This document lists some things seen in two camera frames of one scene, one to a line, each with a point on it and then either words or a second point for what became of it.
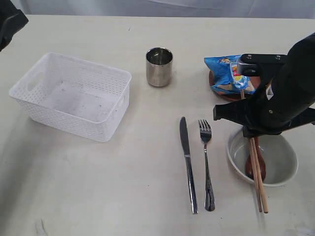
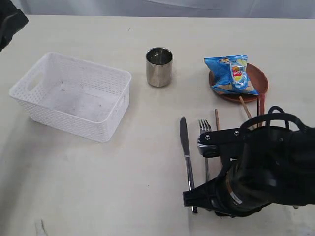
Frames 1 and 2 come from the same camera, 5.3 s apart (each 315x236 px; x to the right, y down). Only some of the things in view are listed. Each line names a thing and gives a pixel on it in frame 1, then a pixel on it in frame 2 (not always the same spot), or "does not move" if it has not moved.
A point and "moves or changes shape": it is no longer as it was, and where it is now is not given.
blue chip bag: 226,79 does not move
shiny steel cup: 159,62 does not move
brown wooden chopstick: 257,188 moves or changes shape
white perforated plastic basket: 85,98 does not move
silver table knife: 185,140 does not move
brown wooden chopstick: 255,156 moves or changes shape
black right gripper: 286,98 -> 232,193
